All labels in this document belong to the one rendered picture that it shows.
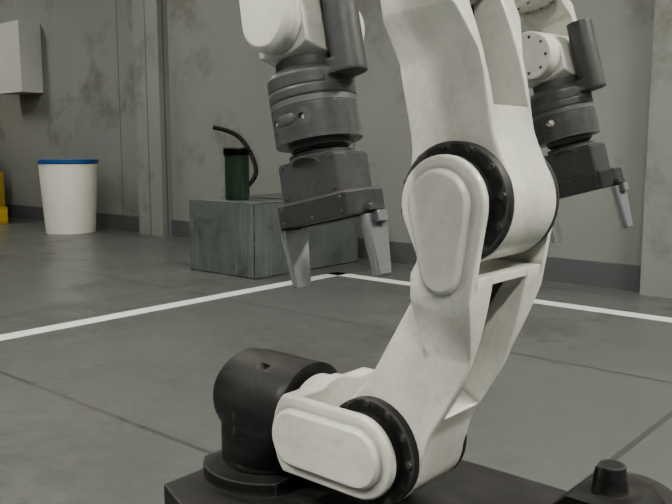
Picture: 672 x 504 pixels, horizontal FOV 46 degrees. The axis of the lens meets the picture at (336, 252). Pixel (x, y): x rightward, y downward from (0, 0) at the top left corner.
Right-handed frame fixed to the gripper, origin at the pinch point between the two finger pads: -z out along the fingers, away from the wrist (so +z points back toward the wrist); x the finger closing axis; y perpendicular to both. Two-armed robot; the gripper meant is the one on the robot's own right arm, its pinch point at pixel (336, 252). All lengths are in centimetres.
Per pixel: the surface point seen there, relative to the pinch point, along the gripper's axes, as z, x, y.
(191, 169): 90, -395, 304
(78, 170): 106, -479, 264
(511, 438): -46, -44, 101
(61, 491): -36, -96, 18
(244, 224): 31, -244, 211
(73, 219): 71, -491, 261
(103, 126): 146, -496, 303
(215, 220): 36, -266, 211
